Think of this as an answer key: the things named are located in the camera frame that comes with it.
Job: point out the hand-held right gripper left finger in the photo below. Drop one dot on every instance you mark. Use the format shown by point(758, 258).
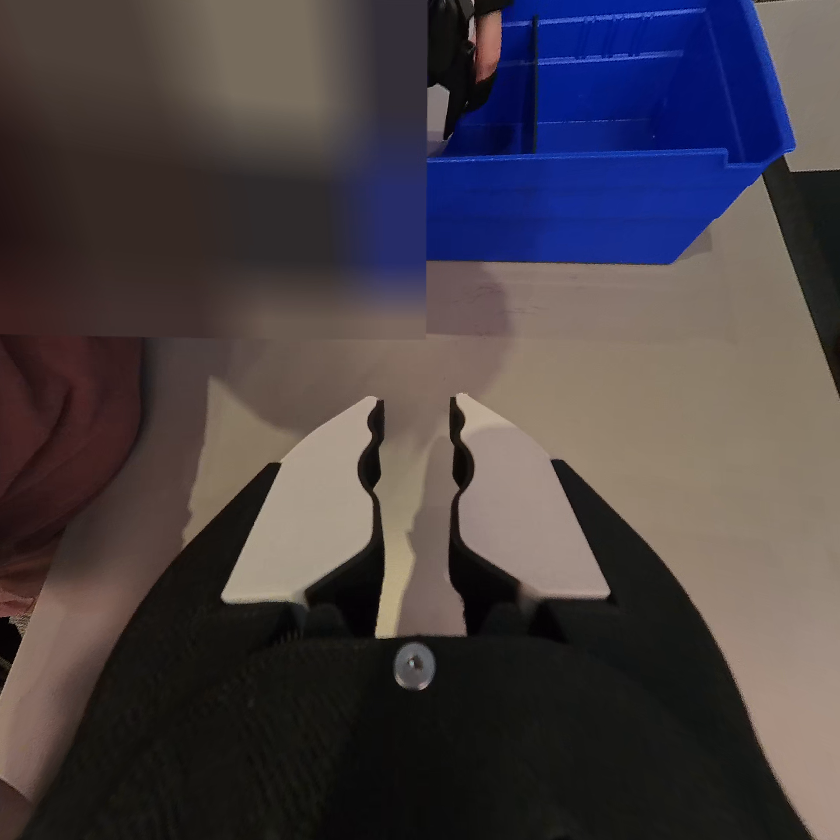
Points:
point(308, 525)

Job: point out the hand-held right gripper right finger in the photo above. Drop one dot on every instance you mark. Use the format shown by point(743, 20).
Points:
point(525, 525)

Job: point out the person's left hand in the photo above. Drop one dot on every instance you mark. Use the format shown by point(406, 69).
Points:
point(489, 46)

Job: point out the blue divided plastic bin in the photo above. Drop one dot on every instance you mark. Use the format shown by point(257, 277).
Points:
point(590, 210)

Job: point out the person's maroon shirt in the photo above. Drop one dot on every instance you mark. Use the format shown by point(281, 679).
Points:
point(65, 446)

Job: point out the black bin divider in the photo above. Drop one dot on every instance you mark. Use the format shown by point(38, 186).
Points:
point(535, 85)

